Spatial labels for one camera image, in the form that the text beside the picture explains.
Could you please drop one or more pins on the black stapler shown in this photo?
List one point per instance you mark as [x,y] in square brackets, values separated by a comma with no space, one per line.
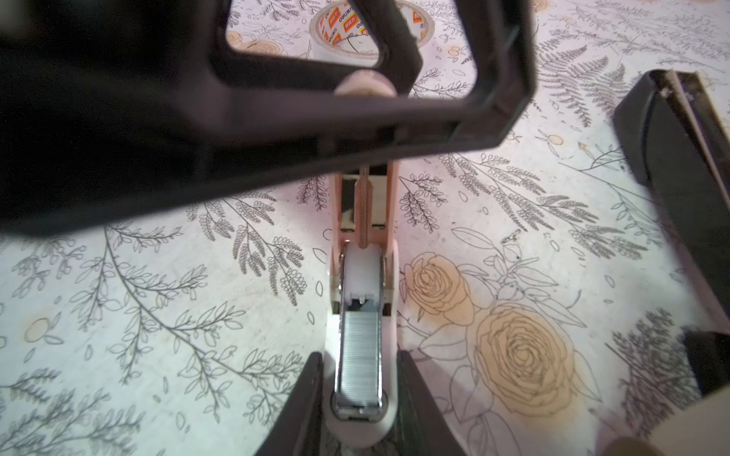
[675,144]

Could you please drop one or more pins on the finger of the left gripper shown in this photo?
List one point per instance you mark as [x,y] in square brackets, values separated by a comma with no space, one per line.
[296,118]

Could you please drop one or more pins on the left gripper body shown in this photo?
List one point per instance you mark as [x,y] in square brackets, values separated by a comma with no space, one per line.
[102,109]

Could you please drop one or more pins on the staple strip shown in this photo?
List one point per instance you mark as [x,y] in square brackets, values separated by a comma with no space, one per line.
[359,392]

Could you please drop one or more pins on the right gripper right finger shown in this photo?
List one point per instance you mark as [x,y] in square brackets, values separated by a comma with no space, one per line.
[421,427]

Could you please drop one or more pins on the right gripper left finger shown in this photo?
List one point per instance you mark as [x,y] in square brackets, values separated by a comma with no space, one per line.
[297,431]

